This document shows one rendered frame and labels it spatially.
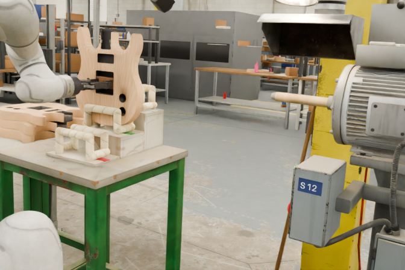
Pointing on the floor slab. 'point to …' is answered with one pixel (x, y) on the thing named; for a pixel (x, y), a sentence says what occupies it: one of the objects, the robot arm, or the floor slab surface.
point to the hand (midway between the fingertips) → (103, 82)
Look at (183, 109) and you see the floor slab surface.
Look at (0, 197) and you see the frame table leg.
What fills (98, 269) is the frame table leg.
